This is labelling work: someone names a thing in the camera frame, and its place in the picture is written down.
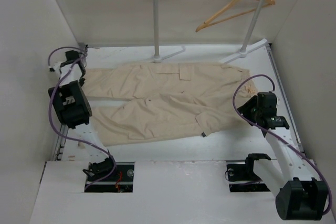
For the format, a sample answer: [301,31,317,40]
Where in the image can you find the beige cargo trousers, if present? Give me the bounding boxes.
[83,62,257,146]

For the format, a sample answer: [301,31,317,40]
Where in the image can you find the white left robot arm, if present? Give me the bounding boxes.
[48,47,118,182]

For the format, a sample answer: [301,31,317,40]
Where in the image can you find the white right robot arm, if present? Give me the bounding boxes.
[237,92,328,221]

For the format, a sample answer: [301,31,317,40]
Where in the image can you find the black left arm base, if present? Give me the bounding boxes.
[83,163,135,193]

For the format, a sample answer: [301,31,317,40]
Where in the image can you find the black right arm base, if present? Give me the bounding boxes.
[224,162,270,193]

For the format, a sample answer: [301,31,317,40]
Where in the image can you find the wooden clothes hanger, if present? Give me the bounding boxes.
[195,0,260,33]

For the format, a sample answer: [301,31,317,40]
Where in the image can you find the white metal clothes rack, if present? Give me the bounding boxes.
[151,0,276,65]

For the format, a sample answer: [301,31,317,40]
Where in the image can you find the right aluminium side rail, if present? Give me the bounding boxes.
[266,43,305,154]

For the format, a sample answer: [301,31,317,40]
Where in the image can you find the aluminium side rail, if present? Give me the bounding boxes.
[51,42,89,162]
[266,43,305,154]

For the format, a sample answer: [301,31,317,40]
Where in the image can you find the left aluminium side rail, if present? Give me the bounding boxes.
[51,42,89,162]

